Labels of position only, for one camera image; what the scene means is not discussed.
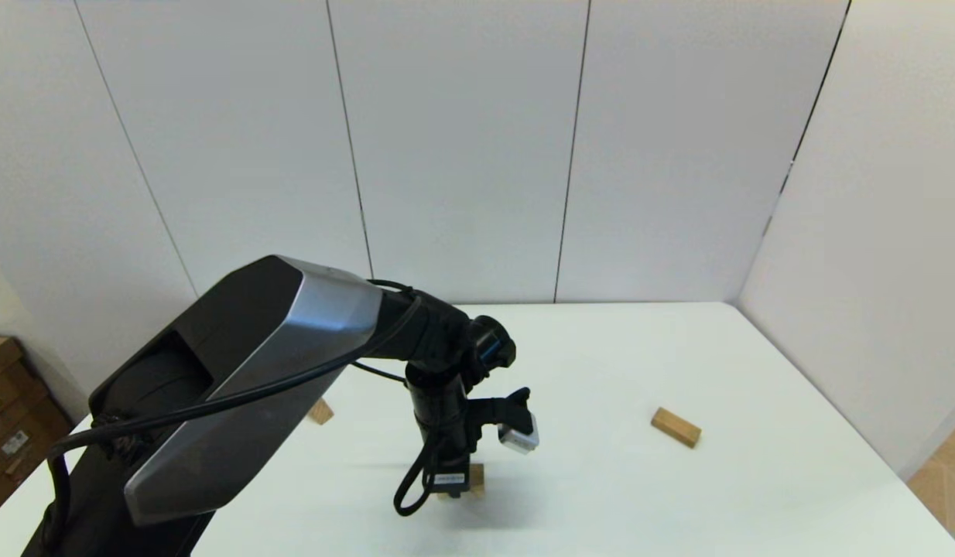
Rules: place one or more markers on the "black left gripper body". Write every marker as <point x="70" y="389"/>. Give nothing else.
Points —
<point x="443" y="425"/>

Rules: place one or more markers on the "arched wooden building block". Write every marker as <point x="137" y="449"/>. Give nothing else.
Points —
<point x="477" y="480"/>

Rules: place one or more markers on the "rectangular wooden building block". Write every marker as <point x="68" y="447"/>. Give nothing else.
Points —
<point x="675" y="428"/>

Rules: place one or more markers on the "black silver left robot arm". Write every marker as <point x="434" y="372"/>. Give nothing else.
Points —
<point x="237" y="356"/>

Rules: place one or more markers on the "triangular wooden building block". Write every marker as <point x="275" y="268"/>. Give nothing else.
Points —
<point x="323" y="412"/>

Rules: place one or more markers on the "large labelled brown cardboard box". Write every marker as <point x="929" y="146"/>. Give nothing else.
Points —
<point x="13" y="441"/>

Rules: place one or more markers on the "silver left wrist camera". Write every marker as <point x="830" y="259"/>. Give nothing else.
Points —
<point x="518" y="439"/>

